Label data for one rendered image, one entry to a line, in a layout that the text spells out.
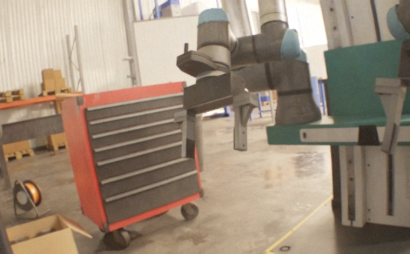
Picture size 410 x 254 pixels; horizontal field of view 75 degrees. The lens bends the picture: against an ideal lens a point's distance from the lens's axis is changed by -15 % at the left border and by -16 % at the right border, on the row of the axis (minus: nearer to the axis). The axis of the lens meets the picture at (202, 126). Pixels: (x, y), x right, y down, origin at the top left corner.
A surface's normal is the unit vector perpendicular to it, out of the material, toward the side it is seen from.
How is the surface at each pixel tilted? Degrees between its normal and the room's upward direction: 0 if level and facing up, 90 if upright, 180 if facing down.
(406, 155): 90
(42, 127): 90
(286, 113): 72
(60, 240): 90
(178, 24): 90
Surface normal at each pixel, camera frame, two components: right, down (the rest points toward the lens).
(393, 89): -0.76, -0.22
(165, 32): 0.25, 0.07
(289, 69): -0.37, 0.15
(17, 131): 0.66, -0.02
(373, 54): -0.72, 0.18
